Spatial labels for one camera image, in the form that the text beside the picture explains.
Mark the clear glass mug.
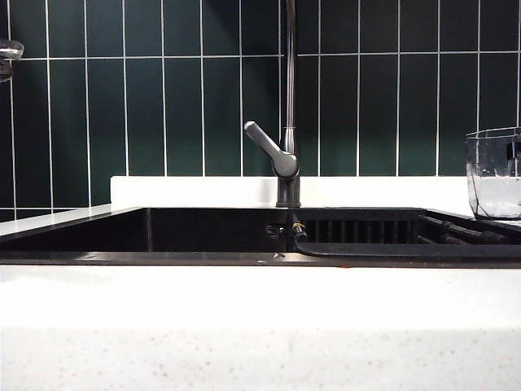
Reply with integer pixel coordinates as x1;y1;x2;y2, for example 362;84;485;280
0;38;25;84

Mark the dark metal gooseneck faucet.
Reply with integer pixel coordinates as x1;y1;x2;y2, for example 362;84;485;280
275;0;302;209

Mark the black sink basin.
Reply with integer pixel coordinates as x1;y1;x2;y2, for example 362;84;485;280
0;205;521;269

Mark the black slatted drain rack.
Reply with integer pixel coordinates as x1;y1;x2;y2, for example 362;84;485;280
293;214;521;259

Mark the clear plastic container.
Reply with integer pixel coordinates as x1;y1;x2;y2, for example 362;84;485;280
465;126;521;222

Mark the grey faucet lever handle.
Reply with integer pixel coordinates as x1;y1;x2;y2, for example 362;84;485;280
243;120;300;178

